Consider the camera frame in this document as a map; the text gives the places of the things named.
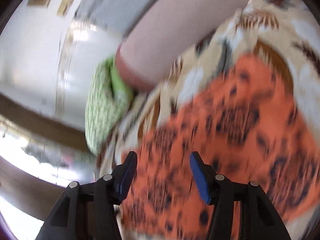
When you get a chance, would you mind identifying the orange floral blouse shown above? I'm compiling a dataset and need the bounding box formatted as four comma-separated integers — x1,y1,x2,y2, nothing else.
119,55,302,240

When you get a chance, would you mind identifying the wooden door with stained glass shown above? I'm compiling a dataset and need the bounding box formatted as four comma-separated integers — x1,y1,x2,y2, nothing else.
0,93,100,240

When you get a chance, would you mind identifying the leaf print blanket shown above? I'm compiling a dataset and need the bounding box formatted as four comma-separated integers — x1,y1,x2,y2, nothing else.
96,0,320,240

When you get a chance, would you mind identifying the green patterned pillow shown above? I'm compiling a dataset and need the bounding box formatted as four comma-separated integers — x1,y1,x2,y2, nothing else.
84,56,136,156

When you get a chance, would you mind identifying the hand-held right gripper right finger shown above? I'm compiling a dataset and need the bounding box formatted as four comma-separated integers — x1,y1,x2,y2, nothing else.
189,151,292,240

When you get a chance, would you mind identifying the grey pillow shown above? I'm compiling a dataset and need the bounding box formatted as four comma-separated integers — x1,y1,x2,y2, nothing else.
74,0,181,35

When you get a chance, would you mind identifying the pink bolster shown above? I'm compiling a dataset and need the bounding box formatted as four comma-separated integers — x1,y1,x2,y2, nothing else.
116,0,253,91

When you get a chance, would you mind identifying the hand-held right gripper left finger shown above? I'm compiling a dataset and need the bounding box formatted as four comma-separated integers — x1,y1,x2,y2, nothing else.
35,151,138,240

